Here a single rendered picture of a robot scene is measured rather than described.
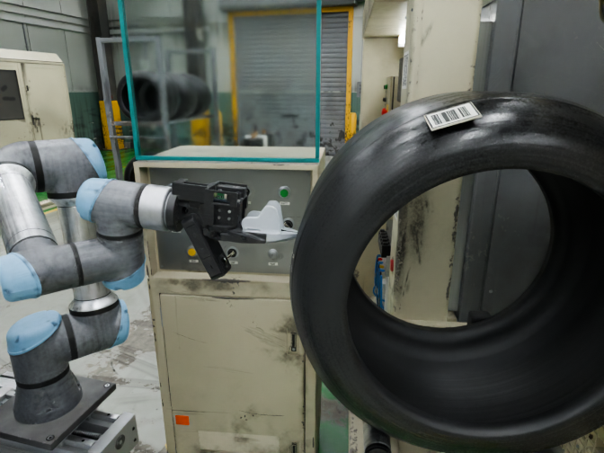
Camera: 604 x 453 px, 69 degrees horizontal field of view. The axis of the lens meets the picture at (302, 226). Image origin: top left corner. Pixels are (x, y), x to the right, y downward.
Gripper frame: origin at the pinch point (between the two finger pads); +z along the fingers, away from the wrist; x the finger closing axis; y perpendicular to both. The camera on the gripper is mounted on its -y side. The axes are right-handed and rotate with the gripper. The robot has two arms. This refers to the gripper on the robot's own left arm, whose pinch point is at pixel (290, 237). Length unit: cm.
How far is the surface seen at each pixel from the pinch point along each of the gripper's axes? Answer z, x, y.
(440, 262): 31.9, 27.1, -10.2
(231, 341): -21, 55, -57
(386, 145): 12.2, -9.5, 17.6
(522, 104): 28.0, -9.1, 24.5
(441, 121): 18.1, -11.5, 21.4
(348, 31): -13, 926, 153
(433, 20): 21, 26, 39
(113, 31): -579, 1026, 114
